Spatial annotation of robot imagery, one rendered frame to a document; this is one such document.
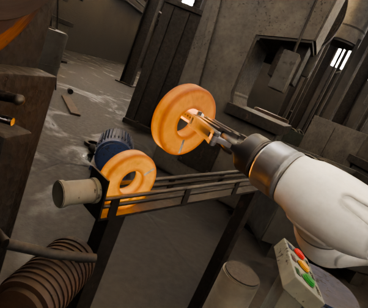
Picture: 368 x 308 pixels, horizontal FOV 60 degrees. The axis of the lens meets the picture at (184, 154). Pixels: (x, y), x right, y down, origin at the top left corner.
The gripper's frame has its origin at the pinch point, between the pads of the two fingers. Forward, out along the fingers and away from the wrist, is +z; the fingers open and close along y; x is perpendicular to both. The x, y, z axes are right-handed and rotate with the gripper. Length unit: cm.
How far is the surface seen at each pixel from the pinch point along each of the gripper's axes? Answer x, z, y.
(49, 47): -32, 240, 72
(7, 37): 2.8, 4.7, -35.1
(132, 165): -17.4, 7.9, -1.7
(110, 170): -19.3, 8.2, -7.0
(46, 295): -40.1, -4.2, -20.2
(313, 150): -32, 109, 383
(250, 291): -41, -20, 33
